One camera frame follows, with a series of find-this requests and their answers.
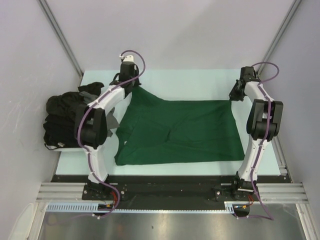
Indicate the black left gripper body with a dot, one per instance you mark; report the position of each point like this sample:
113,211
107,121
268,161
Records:
135,83

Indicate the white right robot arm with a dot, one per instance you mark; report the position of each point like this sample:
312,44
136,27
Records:
263,124

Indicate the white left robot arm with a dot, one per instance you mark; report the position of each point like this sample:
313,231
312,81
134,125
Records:
107,100

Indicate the aluminium frame post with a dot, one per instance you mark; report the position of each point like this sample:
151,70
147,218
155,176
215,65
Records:
282,29
47,11

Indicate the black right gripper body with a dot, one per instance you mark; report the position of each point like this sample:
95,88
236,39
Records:
237,94

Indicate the right aluminium frame post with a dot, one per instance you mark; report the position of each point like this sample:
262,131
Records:
282,29

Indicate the white slotted cable duct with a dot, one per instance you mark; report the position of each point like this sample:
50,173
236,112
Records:
101,208

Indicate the left aluminium frame post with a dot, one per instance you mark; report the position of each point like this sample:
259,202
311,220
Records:
47,11

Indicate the green t shirt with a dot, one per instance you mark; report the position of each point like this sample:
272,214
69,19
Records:
157,131

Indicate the grey t shirt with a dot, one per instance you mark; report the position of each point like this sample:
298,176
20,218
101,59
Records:
111,121

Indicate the aluminium front rail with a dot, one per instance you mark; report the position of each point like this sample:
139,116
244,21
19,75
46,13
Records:
270,193

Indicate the white plastic bin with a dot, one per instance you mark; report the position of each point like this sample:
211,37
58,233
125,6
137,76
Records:
70,149

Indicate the black t shirt pile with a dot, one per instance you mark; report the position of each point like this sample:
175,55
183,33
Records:
61,115

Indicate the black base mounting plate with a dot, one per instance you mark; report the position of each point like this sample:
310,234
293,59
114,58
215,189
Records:
158,191

